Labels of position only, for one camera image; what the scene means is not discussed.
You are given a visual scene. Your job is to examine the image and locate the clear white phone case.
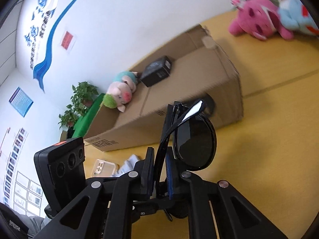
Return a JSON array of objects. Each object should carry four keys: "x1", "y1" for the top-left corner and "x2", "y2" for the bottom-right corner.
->
[{"x1": 91, "y1": 159, "x2": 119, "y2": 177}]

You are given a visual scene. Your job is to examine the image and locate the light blue phone stand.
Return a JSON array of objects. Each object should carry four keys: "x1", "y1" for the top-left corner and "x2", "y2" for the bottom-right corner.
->
[{"x1": 112, "y1": 154, "x2": 141, "y2": 177}]

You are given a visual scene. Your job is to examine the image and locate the black sunglasses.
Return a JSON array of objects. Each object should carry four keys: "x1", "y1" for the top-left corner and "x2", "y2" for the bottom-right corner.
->
[{"x1": 153, "y1": 99, "x2": 218, "y2": 221}]

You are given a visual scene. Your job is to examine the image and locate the black charger box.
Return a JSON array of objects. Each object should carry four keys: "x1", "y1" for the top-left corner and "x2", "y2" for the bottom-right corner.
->
[{"x1": 140, "y1": 56, "x2": 172, "y2": 87}]

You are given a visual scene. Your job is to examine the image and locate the green table cloth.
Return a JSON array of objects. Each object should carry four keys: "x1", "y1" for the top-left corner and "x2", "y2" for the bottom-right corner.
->
[{"x1": 72, "y1": 93, "x2": 104, "y2": 138}]

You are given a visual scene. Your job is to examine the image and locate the small potted green plant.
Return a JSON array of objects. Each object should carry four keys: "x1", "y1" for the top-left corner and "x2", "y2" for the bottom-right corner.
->
[{"x1": 58, "y1": 109, "x2": 78, "y2": 128}]

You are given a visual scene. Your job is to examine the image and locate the large potted green plant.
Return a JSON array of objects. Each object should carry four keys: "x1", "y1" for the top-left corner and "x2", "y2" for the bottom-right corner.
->
[{"x1": 67, "y1": 81, "x2": 99, "y2": 116}]

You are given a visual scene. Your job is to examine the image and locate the pig plush toy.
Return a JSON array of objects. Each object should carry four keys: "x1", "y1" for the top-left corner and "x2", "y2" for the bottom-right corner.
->
[{"x1": 101, "y1": 71, "x2": 138, "y2": 112}]

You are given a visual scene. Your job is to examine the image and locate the brown cardboard box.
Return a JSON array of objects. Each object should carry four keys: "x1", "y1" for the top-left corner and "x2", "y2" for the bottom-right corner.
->
[{"x1": 84, "y1": 25, "x2": 243, "y2": 152}]

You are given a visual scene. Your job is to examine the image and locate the pink plush toy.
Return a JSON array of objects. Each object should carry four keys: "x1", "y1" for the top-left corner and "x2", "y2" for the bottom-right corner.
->
[{"x1": 228, "y1": 0, "x2": 294, "y2": 41}]

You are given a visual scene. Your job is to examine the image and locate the light blue plush toy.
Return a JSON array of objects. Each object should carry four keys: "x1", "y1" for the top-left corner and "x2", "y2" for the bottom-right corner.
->
[{"x1": 278, "y1": 0, "x2": 318, "y2": 36}]

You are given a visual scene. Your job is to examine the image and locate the blue framed wall notice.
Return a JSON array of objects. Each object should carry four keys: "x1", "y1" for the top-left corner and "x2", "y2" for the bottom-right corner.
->
[{"x1": 9, "y1": 87, "x2": 33, "y2": 118}]

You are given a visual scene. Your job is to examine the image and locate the red wall notice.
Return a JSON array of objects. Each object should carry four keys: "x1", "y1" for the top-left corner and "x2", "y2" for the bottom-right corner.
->
[{"x1": 61, "y1": 31, "x2": 74, "y2": 50}]

